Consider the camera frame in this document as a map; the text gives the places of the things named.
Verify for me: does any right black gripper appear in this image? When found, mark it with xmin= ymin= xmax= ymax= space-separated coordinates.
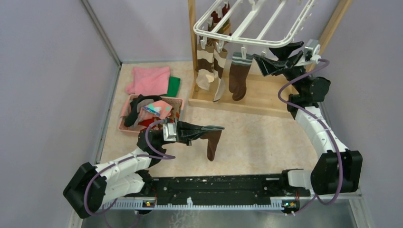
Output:
xmin=252 ymin=41 xmax=308 ymax=95

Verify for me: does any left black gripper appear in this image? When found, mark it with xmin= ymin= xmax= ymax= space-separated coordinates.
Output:
xmin=159 ymin=117 xmax=213 ymax=146

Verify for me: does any dark brown grey-cuffed sock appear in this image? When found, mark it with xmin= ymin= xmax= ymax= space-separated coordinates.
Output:
xmin=229 ymin=52 xmax=253 ymax=101

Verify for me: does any white clip hanger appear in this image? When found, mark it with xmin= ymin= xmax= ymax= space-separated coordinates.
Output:
xmin=191 ymin=0 xmax=316 ymax=54

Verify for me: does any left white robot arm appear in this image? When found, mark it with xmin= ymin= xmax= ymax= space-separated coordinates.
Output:
xmin=63 ymin=119 xmax=225 ymax=219

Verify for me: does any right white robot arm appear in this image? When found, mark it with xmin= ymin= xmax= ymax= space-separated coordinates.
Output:
xmin=253 ymin=40 xmax=363 ymax=196

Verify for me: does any wooden hanger stand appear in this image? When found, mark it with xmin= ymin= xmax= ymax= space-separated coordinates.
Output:
xmin=188 ymin=0 xmax=351 ymax=118

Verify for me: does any pink patterned sock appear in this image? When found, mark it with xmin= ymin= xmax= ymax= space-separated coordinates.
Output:
xmin=139 ymin=100 xmax=173 ymax=120

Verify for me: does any brown cream striped sock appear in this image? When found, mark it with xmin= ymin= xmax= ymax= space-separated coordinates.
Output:
xmin=213 ymin=48 xmax=228 ymax=102
xmin=196 ymin=44 xmax=215 ymax=90

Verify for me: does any green cloth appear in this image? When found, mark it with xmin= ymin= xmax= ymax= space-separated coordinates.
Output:
xmin=163 ymin=76 xmax=181 ymax=97

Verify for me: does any red patterned sock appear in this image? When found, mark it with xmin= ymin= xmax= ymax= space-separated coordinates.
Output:
xmin=138 ymin=117 xmax=162 ymax=131

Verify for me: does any pink towel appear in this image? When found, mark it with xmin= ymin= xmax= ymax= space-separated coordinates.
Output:
xmin=125 ymin=66 xmax=171 ymax=95

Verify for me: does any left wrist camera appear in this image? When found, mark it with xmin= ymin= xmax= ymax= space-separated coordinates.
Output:
xmin=163 ymin=123 xmax=177 ymax=142

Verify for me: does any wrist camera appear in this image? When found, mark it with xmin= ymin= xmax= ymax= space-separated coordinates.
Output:
xmin=304 ymin=39 xmax=321 ymax=64
xmin=163 ymin=123 xmax=177 ymax=142

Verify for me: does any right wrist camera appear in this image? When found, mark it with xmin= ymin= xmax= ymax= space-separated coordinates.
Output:
xmin=304 ymin=39 xmax=321 ymax=64

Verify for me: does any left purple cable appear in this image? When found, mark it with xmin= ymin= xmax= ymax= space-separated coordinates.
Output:
xmin=83 ymin=119 xmax=177 ymax=228

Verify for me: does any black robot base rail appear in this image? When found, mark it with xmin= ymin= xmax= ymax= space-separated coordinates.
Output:
xmin=133 ymin=174 xmax=311 ymax=213

